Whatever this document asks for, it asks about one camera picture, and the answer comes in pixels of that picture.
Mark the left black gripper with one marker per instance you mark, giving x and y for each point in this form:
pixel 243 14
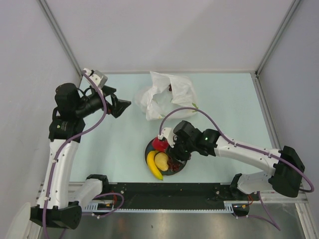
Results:
pixel 118 105

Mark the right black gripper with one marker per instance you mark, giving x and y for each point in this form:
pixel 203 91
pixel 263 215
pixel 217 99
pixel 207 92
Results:
pixel 173 153

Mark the dark red fake grapes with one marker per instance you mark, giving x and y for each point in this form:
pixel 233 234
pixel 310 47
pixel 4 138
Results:
pixel 174 165

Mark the red fake dragon fruit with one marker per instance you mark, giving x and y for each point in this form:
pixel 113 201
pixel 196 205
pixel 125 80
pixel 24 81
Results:
pixel 160 144

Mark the yellow fake pear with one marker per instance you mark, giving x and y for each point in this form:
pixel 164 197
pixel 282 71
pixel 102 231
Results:
pixel 161 161

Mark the dark blue ceramic plate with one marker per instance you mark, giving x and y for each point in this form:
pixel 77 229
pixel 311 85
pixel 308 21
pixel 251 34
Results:
pixel 164 173

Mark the yellow fake lemon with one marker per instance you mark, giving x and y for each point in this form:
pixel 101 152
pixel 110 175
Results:
pixel 152 166

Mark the white printed plastic bag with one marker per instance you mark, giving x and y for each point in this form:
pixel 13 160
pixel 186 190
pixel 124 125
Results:
pixel 156 101

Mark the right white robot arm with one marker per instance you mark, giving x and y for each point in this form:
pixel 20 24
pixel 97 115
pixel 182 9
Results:
pixel 281 170

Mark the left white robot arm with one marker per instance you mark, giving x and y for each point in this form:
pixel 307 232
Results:
pixel 54 207

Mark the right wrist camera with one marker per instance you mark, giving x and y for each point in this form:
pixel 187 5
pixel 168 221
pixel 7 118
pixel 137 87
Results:
pixel 168 134

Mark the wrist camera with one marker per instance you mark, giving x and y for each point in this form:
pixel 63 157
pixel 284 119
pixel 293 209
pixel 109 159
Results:
pixel 168 134
pixel 94 77

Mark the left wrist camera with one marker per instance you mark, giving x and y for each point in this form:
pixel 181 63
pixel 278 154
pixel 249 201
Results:
pixel 94 77

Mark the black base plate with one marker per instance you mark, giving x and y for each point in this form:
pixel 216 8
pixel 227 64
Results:
pixel 178 195

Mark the aluminium frame rail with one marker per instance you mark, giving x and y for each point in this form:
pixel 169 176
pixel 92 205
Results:
pixel 267 196

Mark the white slotted cable duct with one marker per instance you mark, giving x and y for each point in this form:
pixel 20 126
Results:
pixel 104 207

